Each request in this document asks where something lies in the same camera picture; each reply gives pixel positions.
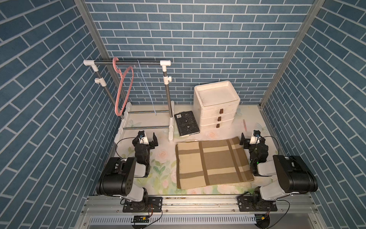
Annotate beige brown plaid scarf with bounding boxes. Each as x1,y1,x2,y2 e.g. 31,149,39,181
175,137,254,189

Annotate light blue wire hanger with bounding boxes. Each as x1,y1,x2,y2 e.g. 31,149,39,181
137,60,157,115

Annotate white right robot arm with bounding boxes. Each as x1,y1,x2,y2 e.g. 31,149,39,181
240,133,318,205

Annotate pink plastic hanger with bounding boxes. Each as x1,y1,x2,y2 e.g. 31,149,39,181
112,57,134,117

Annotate floral table mat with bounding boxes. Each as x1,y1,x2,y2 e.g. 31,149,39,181
112,105,278,195

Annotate black hardcover book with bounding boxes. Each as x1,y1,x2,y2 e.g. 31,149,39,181
174,111,200,137

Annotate white three-drawer storage box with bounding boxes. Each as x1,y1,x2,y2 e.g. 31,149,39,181
193,81,240,132

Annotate steel clothes rack white joints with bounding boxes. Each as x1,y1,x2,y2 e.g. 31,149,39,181
83,58,175,141

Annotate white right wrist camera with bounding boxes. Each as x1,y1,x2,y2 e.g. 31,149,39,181
250,130,261,145

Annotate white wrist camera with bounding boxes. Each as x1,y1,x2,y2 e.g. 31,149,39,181
250,130,261,145
138,130,149,145

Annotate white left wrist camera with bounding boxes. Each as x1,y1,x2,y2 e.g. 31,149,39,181
138,130,149,145

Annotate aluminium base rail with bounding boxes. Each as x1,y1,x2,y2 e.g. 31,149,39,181
75,195,326,229

